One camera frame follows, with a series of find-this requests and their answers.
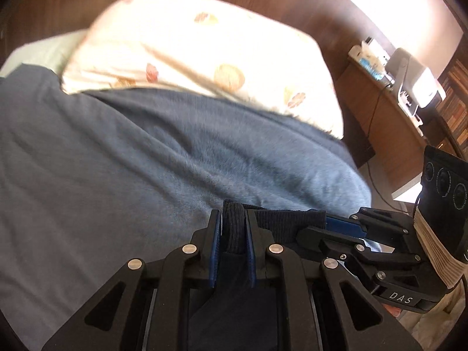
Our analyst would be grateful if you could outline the dark navy pants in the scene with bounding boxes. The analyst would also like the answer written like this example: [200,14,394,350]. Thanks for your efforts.
[188,201,325,350]

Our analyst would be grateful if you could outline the person's right hand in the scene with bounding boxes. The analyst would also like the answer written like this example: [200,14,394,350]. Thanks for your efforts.
[384,304,401,318]

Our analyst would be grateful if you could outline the wooden bedside table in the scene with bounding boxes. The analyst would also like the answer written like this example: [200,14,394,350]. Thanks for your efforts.
[335,59,428,192]

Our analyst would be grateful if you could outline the blue-grey bed blanket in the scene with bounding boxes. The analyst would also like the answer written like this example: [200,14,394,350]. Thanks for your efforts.
[1,65,371,350]

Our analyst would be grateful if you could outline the white device on table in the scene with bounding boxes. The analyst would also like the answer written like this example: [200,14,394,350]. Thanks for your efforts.
[385,48,447,128]

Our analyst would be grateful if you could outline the tissue box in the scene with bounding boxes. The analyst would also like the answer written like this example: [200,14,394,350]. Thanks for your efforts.
[348,37,390,81]

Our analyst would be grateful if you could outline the cream fruit-print pillow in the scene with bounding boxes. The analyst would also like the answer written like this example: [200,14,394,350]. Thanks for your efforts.
[62,0,343,139]

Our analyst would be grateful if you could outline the white pillow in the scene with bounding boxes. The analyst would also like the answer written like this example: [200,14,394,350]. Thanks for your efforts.
[1,29,88,78]

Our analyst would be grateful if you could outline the right camera box with tape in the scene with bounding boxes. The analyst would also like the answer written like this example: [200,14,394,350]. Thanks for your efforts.
[413,146,467,289]

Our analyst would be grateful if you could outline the black cable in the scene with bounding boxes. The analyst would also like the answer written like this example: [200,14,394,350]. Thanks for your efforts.
[365,80,407,213]

